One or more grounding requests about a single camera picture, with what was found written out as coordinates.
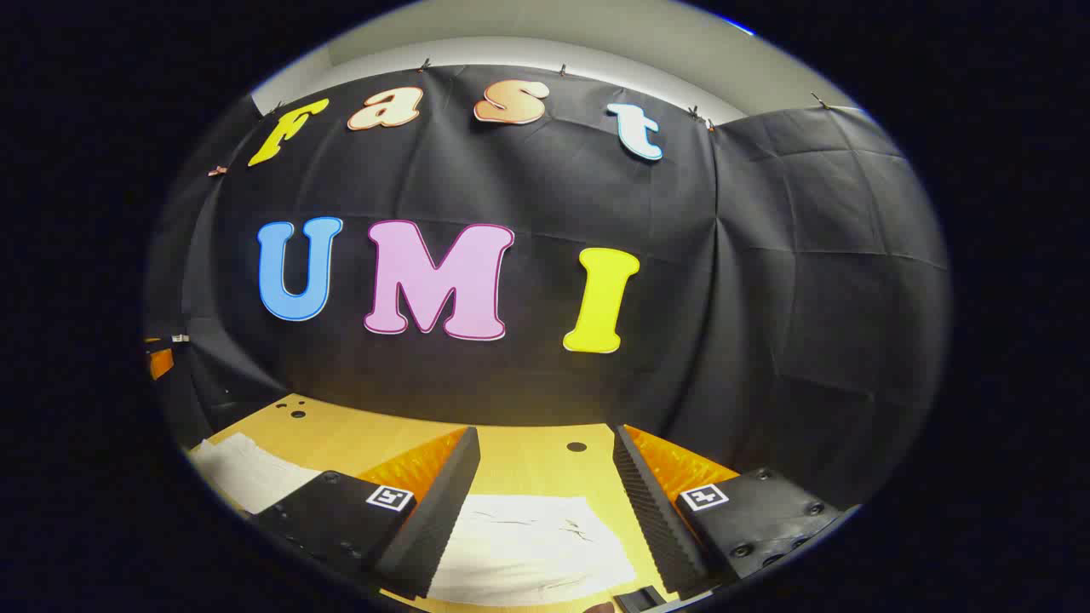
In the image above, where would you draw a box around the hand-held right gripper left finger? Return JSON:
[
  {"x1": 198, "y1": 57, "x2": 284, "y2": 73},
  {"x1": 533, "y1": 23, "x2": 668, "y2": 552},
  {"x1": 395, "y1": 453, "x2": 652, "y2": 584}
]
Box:
[{"x1": 254, "y1": 424, "x2": 483, "y2": 601}]

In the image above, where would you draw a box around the black backdrop cloth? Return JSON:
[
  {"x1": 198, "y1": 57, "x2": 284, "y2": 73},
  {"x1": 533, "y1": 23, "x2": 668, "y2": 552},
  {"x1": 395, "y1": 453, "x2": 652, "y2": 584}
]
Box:
[{"x1": 145, "y1": 64, "x2": 950, "y2": 512}]

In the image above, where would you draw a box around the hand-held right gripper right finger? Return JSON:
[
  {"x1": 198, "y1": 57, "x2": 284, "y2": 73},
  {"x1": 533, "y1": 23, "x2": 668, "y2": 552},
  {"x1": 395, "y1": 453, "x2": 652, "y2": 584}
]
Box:
[{"x1": 611, "y1": 422, "x2": 855, "y2": 600}]

